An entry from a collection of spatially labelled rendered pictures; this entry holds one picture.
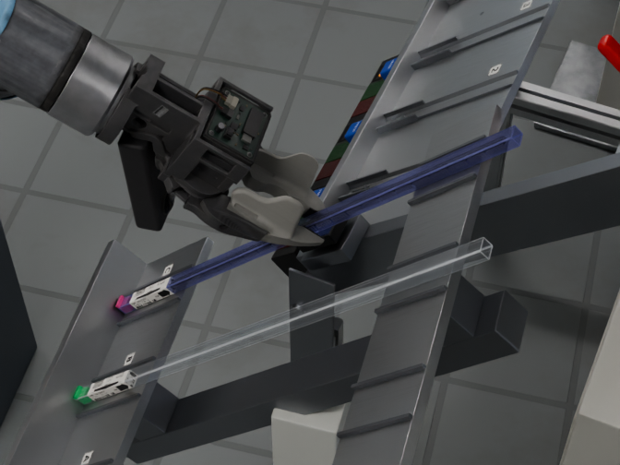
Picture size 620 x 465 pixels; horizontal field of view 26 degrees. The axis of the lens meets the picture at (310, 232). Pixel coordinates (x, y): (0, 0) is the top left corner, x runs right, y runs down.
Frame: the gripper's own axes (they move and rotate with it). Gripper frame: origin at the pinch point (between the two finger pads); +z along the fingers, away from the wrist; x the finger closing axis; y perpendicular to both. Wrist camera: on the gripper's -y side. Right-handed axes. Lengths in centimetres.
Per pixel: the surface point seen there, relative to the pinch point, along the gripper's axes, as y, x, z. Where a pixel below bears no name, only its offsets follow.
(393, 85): -16.7, 36.7, 9.9
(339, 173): -17.5, 21.8, 7.3
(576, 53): -70, 123, 64
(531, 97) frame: -46, 79, 43
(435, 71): -12.8, 38.2, 12.8
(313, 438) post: -7.4, -14.3, 9.0
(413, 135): -11.5, 26.7, 11.8
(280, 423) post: -7.8, -14.2, 5.7
